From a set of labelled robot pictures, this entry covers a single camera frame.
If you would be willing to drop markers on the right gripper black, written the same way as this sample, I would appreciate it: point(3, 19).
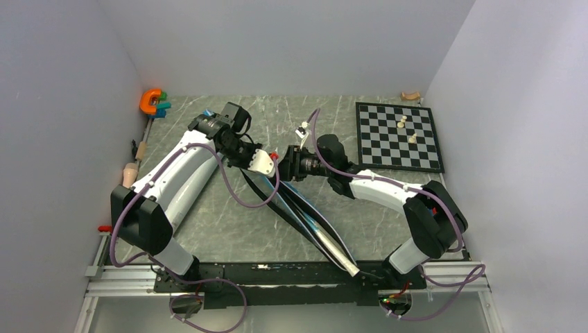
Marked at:
point(290, 166)

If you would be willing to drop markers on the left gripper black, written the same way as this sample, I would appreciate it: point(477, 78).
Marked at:
point(253, 147)

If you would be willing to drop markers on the blue racket carry bag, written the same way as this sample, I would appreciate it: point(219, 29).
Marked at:
point(288, 203)

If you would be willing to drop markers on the blue badminton racket front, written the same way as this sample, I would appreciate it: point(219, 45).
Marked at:
point(333, 251)

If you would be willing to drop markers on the white shuttlecock tube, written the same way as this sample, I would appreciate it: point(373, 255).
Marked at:
point(188, 193)

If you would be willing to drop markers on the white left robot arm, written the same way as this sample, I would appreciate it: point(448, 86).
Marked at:
point(147, 213)

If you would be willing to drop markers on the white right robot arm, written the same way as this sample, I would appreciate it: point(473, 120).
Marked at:
point(434, 220)

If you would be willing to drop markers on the black white chessboard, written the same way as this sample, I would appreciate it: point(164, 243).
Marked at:
point(382, 145)

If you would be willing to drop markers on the green teal toy blocks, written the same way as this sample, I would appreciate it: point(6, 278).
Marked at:
point(162, 106)

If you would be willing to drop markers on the orange letter C toy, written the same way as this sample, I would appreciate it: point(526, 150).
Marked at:
point(149, 101)

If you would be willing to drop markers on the beige chess pawn rear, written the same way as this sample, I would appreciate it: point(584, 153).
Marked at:
point(402, 122)

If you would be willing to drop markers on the beige chess pawn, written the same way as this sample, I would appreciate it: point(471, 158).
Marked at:
point(402, 122)
point(412, 139)

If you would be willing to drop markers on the beige toy microphone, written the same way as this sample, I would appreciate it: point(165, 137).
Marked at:
point(130, 172)

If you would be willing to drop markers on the beige chess pawn front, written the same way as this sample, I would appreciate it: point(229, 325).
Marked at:
point(412, 139)

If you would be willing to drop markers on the wooden arch block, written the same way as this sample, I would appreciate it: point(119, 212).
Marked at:
point(413, 96)

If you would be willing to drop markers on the red clamp knob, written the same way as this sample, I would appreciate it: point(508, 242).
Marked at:
point(105, 228)

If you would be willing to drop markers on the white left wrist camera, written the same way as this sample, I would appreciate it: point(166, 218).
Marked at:
point(262, 163)

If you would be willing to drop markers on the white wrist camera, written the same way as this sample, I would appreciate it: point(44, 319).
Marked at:
point(262, 163)
point(302, 132)

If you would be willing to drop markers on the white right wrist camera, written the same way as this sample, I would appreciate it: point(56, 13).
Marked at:
point(302, 132)

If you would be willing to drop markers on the wooden handled tool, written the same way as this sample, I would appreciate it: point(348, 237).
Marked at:
point(138, 149)

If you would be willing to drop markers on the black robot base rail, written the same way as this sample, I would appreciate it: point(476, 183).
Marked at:
point(232, 284)

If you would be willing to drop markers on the aluminium frame rail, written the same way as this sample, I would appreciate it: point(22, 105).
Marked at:
point(138, 280)

